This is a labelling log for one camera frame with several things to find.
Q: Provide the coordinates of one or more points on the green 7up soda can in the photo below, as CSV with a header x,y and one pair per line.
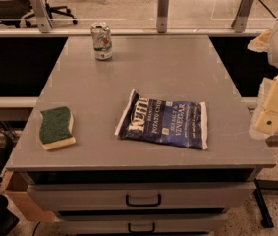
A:
x,y
102,42

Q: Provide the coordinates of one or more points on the blue Kettle chips bag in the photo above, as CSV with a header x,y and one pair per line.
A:
x,y
175,123

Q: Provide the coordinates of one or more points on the grey upper drawer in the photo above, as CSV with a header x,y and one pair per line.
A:
x,y
87,197

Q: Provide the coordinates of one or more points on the grey drawer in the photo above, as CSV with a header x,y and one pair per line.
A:
x,y
87,197
165,223

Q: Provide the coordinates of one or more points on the black table leg stand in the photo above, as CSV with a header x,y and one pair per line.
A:
x,y
261,185

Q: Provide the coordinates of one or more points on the grey lower drawer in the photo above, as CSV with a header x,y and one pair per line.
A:
x,y
165,223

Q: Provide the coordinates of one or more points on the green and yellow sponge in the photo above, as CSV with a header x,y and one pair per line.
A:
x,y
56,128

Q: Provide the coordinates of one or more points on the cardboard box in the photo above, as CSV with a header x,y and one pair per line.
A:
x,y
15,187

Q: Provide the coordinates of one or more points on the right metal bracket post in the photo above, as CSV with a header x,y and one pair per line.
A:
x,y
240,21

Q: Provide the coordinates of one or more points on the metal bracket post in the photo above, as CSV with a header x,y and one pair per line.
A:
x,y
240,21
42,18
162,15

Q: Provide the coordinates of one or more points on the middle metal bracket post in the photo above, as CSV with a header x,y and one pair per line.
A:
x,y
162,15

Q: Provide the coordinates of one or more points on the black upper drawer handle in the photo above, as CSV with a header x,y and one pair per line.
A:
x,y
142,202

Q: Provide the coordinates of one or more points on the black drawer handle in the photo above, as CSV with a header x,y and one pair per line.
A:
x,y
141,228
142,202

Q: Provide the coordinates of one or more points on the black lower drawer handle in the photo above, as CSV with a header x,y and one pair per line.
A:
x,y
141,228

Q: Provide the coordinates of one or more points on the left metal bracket post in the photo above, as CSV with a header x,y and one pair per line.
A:
x,y
42,18

